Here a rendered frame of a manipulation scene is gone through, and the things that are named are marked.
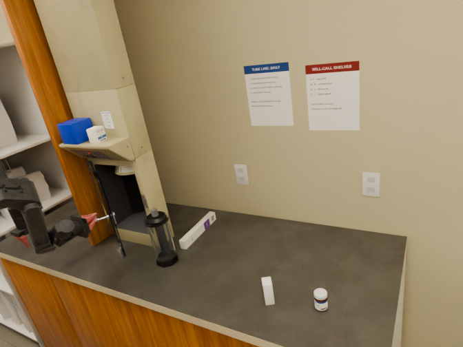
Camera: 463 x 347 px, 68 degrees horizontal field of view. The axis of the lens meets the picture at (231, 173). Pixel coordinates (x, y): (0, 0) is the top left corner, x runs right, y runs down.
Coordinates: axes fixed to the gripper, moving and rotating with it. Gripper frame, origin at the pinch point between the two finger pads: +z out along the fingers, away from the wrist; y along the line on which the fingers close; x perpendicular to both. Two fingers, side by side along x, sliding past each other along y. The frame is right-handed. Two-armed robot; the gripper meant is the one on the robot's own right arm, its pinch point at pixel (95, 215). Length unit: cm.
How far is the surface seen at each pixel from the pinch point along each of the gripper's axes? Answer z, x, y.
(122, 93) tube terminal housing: 19, -17, 48
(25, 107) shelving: 56, 125, 39
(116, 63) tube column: 21, -17, 60
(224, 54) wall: 60, -43, 55
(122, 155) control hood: 10.7, -16.1, 24.8
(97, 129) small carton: 9.8, -7.1, 36.4
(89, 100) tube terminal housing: 16, 0, 48
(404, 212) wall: 62, -117, -18
